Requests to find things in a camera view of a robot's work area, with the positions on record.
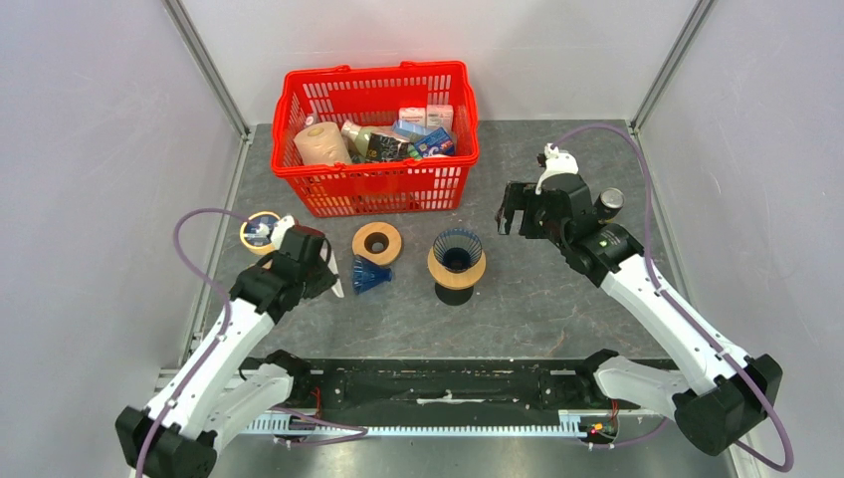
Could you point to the light blue small box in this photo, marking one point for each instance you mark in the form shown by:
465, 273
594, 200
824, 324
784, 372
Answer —
412, 131

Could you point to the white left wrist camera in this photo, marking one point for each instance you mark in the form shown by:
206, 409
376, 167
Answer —
286, 222

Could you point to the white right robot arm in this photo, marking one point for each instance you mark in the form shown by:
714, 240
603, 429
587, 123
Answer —
717, 392

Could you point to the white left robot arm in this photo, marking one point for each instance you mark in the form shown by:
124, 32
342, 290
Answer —
184, 428

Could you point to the red plastic shopping basket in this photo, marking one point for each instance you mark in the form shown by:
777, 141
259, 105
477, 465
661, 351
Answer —
374, 96

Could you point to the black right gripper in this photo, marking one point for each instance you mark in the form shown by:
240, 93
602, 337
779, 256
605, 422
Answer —
520, 195

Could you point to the black yellow drink can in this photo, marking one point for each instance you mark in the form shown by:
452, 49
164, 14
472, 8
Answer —
608, 204

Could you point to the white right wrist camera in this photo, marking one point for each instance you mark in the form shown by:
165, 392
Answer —
555, 162

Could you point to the beige paper roll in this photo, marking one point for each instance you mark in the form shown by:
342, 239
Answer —
322, 144

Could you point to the white pink small box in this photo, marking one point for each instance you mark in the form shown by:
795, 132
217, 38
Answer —
414, 115

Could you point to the white paper coffee filter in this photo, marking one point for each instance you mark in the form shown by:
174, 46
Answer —
329, 257

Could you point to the blue toothpaste box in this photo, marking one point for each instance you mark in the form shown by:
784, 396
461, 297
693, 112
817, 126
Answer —
437, 143

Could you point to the white red carton box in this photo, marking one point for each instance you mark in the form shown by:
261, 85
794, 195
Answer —
439, 116

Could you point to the green glass bottle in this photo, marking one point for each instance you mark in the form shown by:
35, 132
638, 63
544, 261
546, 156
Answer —
359, 135

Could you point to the blue ribbed dripper cone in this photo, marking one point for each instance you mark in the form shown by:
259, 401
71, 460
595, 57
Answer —
457, 249
365, 275

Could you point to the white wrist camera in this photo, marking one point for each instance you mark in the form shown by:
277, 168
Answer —
286, 222
555, 162

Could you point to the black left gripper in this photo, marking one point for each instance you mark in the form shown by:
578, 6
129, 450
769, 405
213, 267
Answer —
326, 280

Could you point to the slotted aluminium cable rail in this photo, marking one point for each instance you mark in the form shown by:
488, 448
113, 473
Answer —
568, 426

